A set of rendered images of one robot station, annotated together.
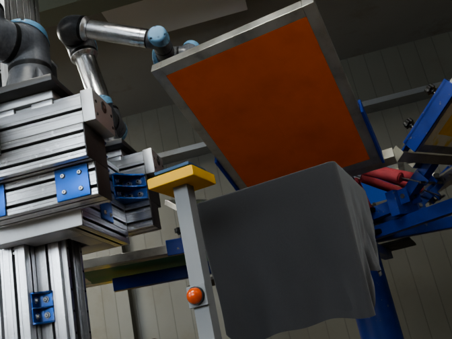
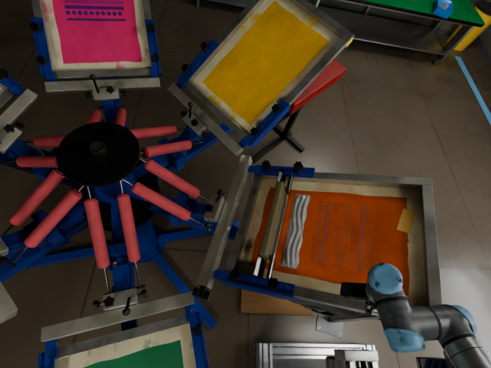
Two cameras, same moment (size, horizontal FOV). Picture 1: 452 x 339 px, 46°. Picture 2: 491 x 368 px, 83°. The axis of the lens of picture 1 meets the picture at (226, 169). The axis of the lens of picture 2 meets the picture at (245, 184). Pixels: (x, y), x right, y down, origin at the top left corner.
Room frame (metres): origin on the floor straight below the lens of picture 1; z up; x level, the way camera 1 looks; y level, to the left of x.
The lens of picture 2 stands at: (2.40, 0.11, 2.34)
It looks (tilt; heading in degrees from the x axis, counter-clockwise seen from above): 60 degrees down; 247
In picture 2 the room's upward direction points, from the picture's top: 20 degrees clockwise
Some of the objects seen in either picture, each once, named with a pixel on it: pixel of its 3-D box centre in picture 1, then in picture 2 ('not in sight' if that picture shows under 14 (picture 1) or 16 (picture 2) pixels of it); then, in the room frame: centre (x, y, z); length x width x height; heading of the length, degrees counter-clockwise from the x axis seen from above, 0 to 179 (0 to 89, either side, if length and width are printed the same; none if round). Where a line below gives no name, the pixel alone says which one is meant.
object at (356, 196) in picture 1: (364, 243); not in sight; (1.65, -0.37, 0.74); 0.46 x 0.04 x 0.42; 159
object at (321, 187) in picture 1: (278, 255); not in sight; (1.50, -0.09, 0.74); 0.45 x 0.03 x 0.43; 69
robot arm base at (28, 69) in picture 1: (31, 85); not in sight; (1.30, 0.48, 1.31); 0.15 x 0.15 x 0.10
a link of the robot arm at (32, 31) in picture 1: (25, 48); not in sight; (1.29, 0.49, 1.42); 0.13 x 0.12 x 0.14; 148
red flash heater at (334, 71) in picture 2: not in sight; (295, 71); (1.65, -1.47, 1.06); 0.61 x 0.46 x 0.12; 39
